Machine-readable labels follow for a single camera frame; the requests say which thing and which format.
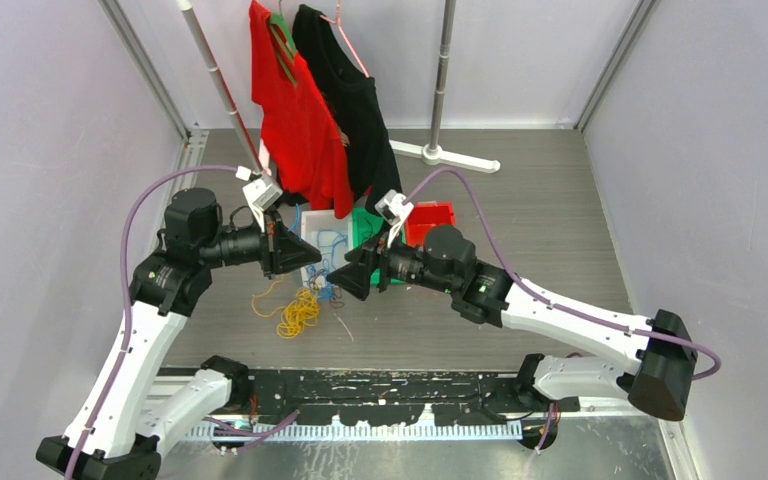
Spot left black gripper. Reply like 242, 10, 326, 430
198, 204, 321, 279

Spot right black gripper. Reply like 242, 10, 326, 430
327, 218, 457, 300

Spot blue cable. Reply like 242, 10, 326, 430
304, 227, 352, 280
288, 203, 340, 299

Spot yellow cable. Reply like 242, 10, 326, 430
251, 278, 323, 340

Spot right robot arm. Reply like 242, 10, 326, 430
327, 225, 698, 421

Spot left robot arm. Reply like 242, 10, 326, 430
36, 188, 321, 479

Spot white plastic bin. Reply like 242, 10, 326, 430
299, 210, 353, 288

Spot green plastic bin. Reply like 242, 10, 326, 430
352, 207, 405, 287

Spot red plastic bin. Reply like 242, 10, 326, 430
404, 202, 456, 246

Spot red t-shirt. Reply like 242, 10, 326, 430
249, 1, 355, 219

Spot black t-shirt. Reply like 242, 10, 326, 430
291, 4, 402, 215

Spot left rack pole with base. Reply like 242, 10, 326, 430
176, 0, 270, 176

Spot rack pole with base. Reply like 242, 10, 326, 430
387, 0, 502, 175
176, 0, 270, 176

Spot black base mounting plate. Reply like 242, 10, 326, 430
218, 369, 549, 427

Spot right rack pole with base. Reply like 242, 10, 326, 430
387, 0, 502, 175

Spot green clothes hanger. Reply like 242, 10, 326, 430
268, 13, 297, 87

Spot pink clothes hanger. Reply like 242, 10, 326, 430
320, 0, 372, 78

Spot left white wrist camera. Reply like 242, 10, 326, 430
235, 166, 283, 233

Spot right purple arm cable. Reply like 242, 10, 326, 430
402, 166, 723, 454

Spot white slotted cable duct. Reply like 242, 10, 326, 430
106, 418, 524, 443

